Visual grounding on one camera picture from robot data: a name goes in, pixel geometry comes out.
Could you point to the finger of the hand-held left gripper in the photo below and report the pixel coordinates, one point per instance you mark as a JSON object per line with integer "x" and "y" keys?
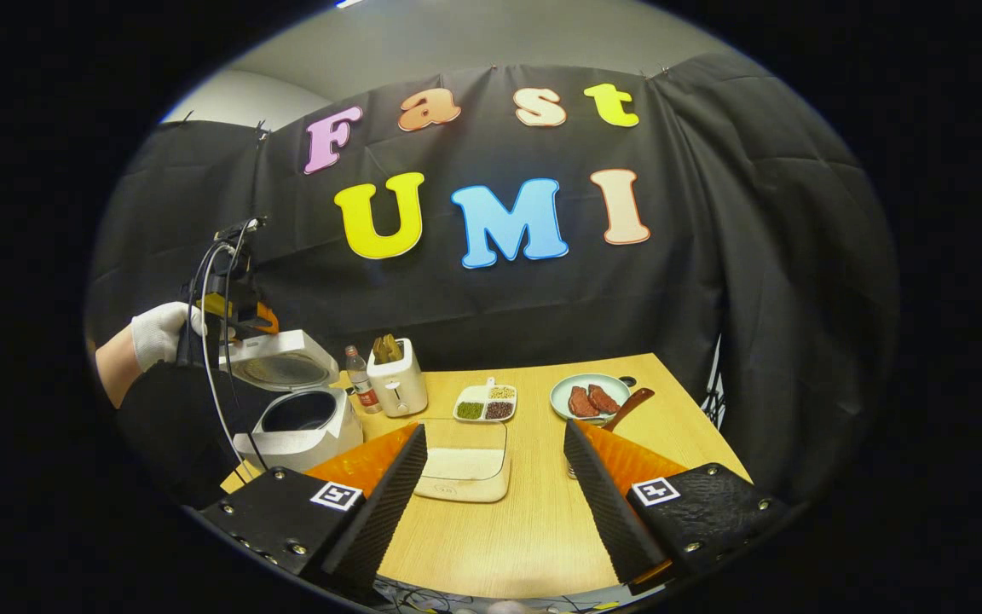
{"x": 257, "y": 320}

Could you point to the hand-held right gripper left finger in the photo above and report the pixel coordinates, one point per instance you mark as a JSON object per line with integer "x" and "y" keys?
{"x": 384, "y": 512}

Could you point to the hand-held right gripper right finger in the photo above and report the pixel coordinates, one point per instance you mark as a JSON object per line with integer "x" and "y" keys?
{"x": 606, "y": 512}

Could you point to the clear container of rice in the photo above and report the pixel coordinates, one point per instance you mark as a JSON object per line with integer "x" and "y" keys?
{"x": 465, "y": 469}

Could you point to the white rice cooker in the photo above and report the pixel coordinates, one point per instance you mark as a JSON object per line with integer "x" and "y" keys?
{"x": 303, "y": 418}

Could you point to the dark wooden spoon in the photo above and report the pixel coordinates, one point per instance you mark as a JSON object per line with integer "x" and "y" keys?
{"x": 627, "y": 405}

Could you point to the red meat piece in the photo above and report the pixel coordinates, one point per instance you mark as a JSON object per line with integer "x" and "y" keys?
{"x": 604, "y": 398}
{"x": 583, "y": 402}

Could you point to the clear plastic water bottle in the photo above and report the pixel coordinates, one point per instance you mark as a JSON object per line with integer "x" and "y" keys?
{"x": 363, "y": 384}

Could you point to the brown toast slice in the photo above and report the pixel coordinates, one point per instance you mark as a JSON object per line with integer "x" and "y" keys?
{"x": 394, "y": 347}
{"x": 379, "y": 350}

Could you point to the pale green plate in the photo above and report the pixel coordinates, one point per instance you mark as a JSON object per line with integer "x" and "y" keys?
{"x": 563, "y": 392}

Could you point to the white toaster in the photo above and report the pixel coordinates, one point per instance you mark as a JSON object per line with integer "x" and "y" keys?
{"x": 397, "y": 384}

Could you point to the white divided dish of beans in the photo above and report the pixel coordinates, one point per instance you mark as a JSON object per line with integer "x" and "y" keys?
{"x": 484, "y": 402}

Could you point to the black backdrop cloth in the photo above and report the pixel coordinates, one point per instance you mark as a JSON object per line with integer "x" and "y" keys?
{"x": 713, "y": 256}

